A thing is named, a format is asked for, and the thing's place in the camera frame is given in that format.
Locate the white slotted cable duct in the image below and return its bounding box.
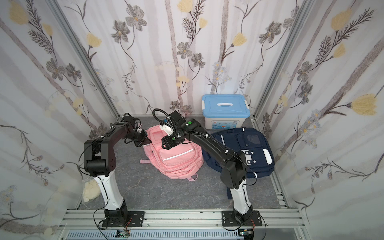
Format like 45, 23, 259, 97
64, 229, 244, 240

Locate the bag of white pieces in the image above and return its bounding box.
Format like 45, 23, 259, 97
82, 178, 101, 203

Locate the navy blue backpack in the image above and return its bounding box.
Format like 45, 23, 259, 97
202, 127, 276, 200

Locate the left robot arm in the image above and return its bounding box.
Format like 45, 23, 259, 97
83, 113, 151, 228

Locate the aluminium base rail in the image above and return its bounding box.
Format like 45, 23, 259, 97
54, 209, 310, 240

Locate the small circuit board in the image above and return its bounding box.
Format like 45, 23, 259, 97
115, 230, 131, 238

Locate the white box with blue lid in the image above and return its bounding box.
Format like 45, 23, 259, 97
202, 95, 251, 130

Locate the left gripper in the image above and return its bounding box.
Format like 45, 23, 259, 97
125, 128, 154, 147

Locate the pink backpack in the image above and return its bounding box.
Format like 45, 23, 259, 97
140, 125, 204, 182

